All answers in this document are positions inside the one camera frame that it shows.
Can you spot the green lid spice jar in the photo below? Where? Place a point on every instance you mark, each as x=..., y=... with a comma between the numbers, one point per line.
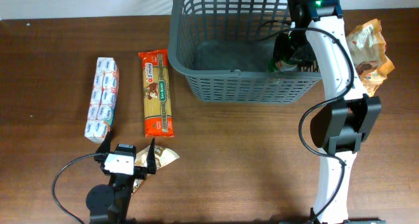
x=272, y=66

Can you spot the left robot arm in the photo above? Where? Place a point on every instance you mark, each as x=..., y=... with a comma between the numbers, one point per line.
x=109, y=203

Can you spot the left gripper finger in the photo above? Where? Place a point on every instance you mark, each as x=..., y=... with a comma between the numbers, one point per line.
x=151, y=161
x=105, y=146

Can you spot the green lid seasoning jar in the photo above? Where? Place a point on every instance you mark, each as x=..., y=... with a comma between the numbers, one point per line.
x=282, y=64

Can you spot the white tissue multipack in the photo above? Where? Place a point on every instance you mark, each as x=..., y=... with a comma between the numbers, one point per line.
x=103, y=100

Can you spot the orange spaghetti packet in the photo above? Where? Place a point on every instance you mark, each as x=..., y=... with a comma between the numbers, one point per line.
x=156, y=93

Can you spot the grey plastic basket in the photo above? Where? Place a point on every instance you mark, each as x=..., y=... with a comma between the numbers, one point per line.
x=223, y=48

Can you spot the orange snack bag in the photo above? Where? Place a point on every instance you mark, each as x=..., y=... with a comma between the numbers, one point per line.
x=368, y=51

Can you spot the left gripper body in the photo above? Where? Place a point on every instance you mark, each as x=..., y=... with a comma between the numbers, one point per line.
x=140, y=173

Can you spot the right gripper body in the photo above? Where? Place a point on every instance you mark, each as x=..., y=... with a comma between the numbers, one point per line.
x=295, y=47

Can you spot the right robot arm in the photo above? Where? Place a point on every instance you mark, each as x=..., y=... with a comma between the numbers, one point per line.
x=345, y=118

